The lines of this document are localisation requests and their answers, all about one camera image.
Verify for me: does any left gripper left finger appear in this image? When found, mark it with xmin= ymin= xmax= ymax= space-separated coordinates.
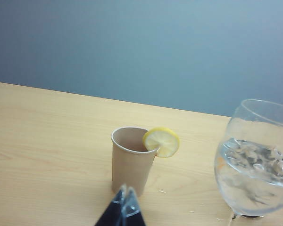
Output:
xmin=94 ymin=183 xmax=126 ymax=226

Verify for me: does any brown paper cup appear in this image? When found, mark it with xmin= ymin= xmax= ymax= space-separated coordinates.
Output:
xmin=111 ymin=127 xmax=158 ymax=198

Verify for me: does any yellow lemon slice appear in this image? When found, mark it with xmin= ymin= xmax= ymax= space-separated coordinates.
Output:
xmin=142 ymin=127 xmax=180 ymax=159

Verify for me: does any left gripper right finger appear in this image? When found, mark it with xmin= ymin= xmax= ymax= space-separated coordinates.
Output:
xmin=122 ymin=186 xmax=148 ymax=226

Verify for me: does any clear stemmed wine glass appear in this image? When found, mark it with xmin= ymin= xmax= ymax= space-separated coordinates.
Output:
xmin=214 ymin=99 xmax=283 ymax=218

